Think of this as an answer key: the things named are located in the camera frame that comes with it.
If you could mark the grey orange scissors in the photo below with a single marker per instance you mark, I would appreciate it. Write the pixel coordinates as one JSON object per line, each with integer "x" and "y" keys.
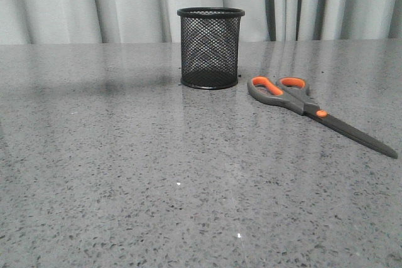
{"x": 292, "y": 93}

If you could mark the black mesh pen cup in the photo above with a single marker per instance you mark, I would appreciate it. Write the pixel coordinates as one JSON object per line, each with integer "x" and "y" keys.
{"x": 209, "y": 46}

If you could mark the grey curtain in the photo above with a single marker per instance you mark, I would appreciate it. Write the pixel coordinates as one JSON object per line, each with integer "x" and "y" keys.
{"x": 151, "y": 21}

